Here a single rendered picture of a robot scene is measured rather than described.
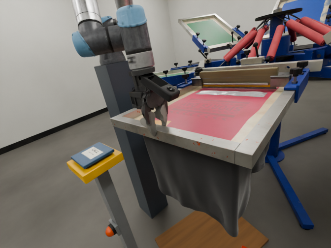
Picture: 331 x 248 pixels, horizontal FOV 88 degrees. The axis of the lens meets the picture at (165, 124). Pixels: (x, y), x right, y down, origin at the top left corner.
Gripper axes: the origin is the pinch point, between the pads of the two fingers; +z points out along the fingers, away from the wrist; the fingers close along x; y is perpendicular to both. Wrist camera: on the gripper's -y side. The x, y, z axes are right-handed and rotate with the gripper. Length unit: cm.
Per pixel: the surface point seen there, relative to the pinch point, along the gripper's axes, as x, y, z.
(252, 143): -2.6, -27.8, -0.9
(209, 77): -57, 14, -4
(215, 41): -177, 71, -21
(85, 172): 24.1, 6.5, 2.8
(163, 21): -439, 380, -102
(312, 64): -80, -31, -4
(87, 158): 21.3, 10.1, 1.1
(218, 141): -0.2, -20.6, -0.9
